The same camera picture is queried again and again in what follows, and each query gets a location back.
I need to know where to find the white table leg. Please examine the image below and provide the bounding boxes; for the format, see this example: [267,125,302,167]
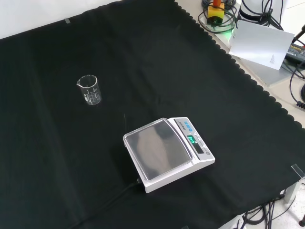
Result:
[283,179,299,204]

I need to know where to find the white electronic balance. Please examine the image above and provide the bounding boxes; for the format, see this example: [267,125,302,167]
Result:
[122,116,216,194]

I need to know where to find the black table cloth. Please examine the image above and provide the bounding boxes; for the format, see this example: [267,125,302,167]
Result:
[0,0,305,229]

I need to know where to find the clear glass beaker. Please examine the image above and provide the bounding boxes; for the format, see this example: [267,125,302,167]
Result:
[76,74,102,106]

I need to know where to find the black coiled cable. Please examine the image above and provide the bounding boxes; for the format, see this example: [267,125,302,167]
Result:
[289,61,305,108]

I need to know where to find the black cable bundle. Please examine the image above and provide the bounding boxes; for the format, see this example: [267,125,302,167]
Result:
[235,188,290,229]

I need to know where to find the yellow stop button box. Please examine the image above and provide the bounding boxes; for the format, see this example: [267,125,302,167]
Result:
[206,0,225,25]

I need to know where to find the black balance power cable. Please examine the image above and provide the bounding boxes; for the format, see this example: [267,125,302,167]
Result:
[71,178,142,229]

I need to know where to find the black power adapter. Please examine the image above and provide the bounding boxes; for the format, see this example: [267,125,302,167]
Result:
[285,43,305,64]

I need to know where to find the grey metal base plate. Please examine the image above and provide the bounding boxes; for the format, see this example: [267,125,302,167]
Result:
[198,14,297,87]

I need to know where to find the pale white board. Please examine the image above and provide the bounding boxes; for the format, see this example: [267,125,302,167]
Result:
[229,20,295,71]

